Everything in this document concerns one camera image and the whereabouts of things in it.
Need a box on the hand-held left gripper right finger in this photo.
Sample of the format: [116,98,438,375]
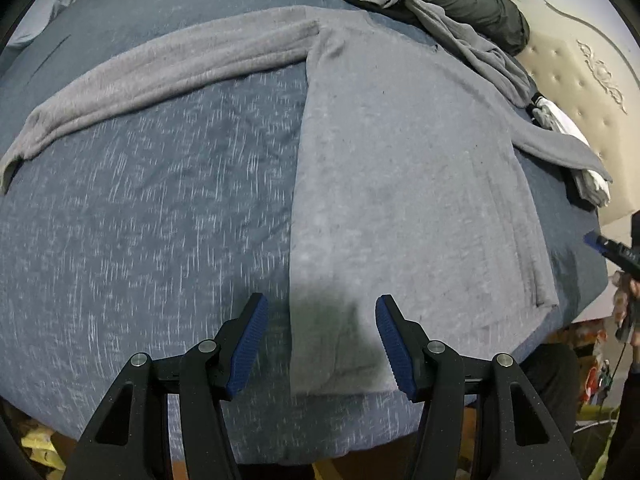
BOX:
[374,294,583,480]

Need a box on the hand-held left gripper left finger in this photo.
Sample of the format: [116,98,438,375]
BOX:
[74,292,271,480]

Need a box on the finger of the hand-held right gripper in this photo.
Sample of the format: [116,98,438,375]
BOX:
[583,230,621,262]

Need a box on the black cable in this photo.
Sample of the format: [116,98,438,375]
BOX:
[574,340,628,433]

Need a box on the grey knit sweater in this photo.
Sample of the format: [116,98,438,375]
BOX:
[0,5,614,397]

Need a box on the white and black clothes pile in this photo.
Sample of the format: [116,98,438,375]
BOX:
[529,92,612,208]

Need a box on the crumpled grey garment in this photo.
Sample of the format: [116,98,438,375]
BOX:
[342,0,540,110]

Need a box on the person's right forearm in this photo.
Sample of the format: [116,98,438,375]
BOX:
[602,345,640,480]

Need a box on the colourful floor clutter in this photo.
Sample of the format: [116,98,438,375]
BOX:
[560,317,628,411]

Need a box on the yellow plastic bag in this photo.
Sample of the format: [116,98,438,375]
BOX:
[19,417,68,472]

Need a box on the bed with blue sheet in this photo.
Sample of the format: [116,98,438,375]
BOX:
[0,0,611,466]

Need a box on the beige tufted headboard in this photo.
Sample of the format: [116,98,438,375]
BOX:
[500,0,640,228]

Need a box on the light blue bedsheet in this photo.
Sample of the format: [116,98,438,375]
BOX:
[4,0,110,52]

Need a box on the person's right hand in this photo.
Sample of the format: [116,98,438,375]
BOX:
[611,270,640,348]

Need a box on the dark grey rolled duvet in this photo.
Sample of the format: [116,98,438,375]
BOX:
[116,0,532,57]

